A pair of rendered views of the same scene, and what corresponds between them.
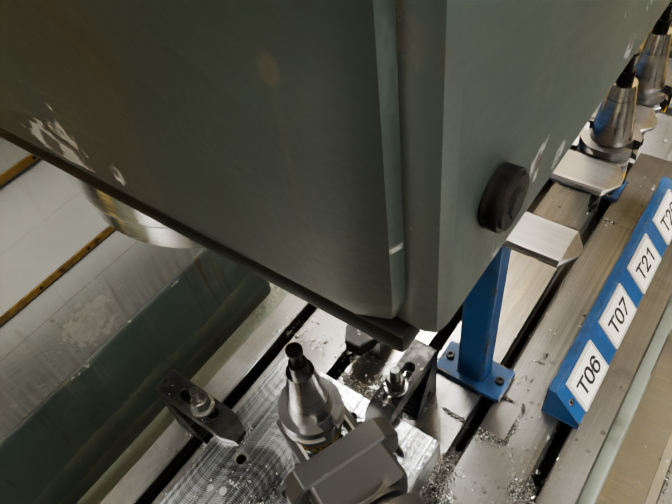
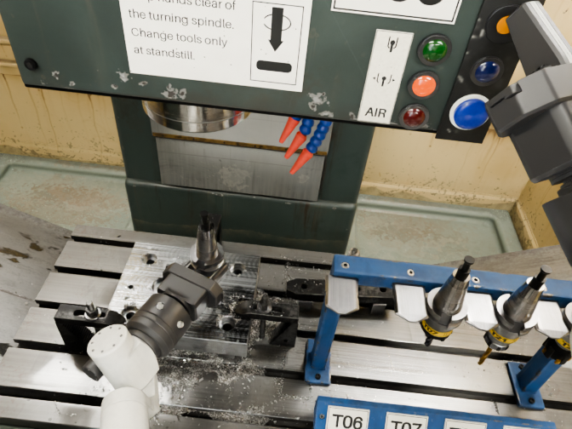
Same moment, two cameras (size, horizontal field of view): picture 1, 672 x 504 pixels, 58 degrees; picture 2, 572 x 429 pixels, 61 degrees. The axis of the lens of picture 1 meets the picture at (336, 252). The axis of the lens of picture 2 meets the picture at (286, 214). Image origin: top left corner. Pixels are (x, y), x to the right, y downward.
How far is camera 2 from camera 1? 0.50 m
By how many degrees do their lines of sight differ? 32
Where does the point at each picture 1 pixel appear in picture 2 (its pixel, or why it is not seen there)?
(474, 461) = (261, 383)
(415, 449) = (237, 334)
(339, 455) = (190, 276)
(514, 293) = (389, 365)
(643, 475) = not seen: outside the picture
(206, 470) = (181, 254)
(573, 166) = (408, 294)
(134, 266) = (271, 174)
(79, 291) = (239, 160)
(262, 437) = not seen: hidden behind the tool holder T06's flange
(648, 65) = (515, 298)
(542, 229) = (346, 291)
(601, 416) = not seen: outside the picture
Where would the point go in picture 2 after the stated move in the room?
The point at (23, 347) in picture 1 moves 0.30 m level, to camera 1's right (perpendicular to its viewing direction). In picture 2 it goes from (202, 158) to (267, 224)
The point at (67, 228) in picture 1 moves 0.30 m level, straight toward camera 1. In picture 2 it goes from (252, 129) to (194, 201)
